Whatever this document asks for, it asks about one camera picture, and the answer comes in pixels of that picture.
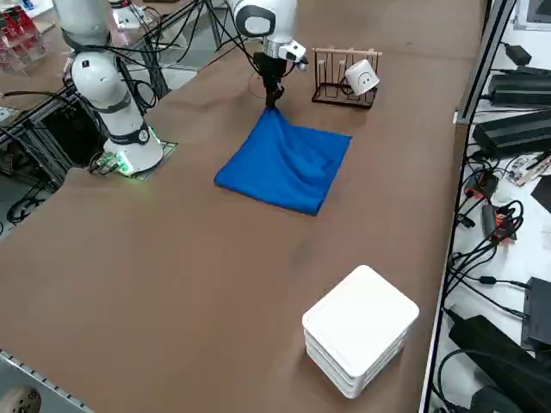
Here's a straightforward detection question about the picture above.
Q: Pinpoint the white square tray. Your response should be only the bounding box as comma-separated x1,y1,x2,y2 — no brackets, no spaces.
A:
305,342,408,400
303,330,413,391
300,264,421,380

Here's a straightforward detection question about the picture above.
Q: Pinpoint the round grey metal wheel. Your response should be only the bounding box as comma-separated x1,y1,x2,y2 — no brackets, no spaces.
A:
0,384,43,413

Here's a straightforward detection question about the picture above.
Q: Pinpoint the small black power adapter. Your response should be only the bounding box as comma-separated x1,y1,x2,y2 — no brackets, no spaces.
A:
502,42,533,67

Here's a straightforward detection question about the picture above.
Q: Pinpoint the black wire cup rack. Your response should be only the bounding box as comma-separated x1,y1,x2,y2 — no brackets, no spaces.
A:
311,46,384,111

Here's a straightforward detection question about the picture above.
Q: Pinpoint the black cable with inline box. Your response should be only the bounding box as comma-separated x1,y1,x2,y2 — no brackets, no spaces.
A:
443,274,531,320

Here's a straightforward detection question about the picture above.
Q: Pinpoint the flat black box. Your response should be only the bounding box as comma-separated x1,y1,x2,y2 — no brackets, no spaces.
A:
519,276,551,352

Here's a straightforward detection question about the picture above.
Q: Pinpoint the blue microfibre towel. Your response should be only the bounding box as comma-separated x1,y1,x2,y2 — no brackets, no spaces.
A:
214,106,354,216

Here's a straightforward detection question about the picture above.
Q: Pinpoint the clear shelf with red boxes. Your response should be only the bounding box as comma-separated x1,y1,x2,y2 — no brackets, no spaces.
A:
0,8,49,75

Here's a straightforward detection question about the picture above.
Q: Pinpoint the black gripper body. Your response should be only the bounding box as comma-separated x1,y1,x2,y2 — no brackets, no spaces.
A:
253,52,288,83

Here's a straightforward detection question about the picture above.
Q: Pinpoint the grey monitor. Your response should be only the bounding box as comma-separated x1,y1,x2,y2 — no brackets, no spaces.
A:
514,0,551,32

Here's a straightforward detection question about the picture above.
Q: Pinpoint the black adapter with orange plugs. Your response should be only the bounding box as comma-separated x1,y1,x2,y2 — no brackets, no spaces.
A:
480,200,525,247

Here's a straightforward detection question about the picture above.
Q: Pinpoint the perforated aluminium rail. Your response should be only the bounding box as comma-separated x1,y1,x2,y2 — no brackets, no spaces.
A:
0,347,95,413

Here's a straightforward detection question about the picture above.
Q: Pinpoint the red and black device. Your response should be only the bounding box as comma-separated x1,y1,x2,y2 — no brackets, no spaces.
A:
466,170,501,200

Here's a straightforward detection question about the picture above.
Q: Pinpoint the white smiley face cup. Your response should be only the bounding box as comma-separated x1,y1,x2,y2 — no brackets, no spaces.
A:
344,59,382,97

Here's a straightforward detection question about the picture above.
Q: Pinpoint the colourful printed circuit board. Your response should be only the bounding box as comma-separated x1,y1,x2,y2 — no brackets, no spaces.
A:
501,151,551,188

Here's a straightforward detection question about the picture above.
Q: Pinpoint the large black power adapter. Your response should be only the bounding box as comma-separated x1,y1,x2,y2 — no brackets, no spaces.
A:
447,314,551,413

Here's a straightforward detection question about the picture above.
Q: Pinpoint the black cable bundle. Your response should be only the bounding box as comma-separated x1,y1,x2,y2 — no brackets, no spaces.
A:
120,25,173,113

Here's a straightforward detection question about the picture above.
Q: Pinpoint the long black power brick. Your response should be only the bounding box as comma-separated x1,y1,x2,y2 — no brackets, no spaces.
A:
487,66,551,108
472,109,551,159

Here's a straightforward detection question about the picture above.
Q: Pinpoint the white device with red buttons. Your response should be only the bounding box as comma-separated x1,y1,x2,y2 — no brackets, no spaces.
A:
109,0,150,34

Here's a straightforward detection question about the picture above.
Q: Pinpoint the silver aluminium frame post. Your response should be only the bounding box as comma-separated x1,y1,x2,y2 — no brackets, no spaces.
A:
455,0,517,126

